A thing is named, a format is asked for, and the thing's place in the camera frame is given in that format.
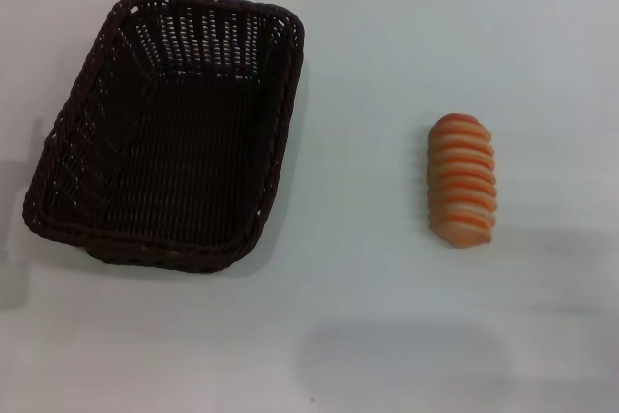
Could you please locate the dark brown woven basket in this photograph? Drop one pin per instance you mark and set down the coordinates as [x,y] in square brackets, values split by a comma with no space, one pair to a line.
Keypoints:
[169,152]

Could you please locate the orange striped bread roll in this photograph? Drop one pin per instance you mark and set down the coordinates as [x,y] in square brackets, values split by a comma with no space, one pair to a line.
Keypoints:
[462,181]

